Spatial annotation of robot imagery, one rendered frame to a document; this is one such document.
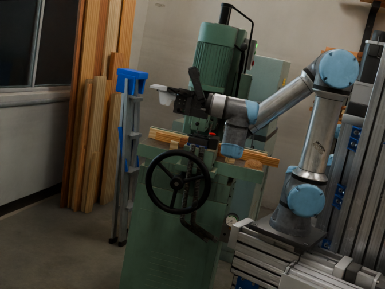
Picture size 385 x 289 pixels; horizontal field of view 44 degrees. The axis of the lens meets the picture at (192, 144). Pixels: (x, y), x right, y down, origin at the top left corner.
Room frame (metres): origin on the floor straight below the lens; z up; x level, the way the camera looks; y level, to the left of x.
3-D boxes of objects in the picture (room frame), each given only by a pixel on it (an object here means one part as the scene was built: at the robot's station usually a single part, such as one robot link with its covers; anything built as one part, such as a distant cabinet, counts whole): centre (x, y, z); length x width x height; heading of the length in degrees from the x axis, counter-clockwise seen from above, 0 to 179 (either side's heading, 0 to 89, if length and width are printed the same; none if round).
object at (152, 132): (2.33, -0.07, 0.93); 0.60 x 0.02 x 0.05; 82
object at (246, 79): (2.51, -0.20, 1.23); 0.09 x 0.08 x 0.15; 172
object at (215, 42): (2.32, -0.02, 1.35); 0.18 x 0.18 x 0.31
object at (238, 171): (2.21, -0.05, 0.87); 0.61 x 0.30 x 0.06; 82
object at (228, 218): (2.08, -0.24, 0.65); 0.06 x 0.04 x 0.08; 82
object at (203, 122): (2.34, -0.02, 1.03); 0.14 x 0.07 x 0.09; 172
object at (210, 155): (2.12, -0.04, 0.92); 0.15 x 0.13 x 0.09; 82
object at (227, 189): (2.44, -0.03, 0.76); 0.57 x 0.45 x 0.09; 172
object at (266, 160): (2.31, -0.12, 0.92); 0.62 x 0.02 x 0.04; 82
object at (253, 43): (2.62, -0.20, 1.40); 0.10 x 0.06 x 0.16; 172
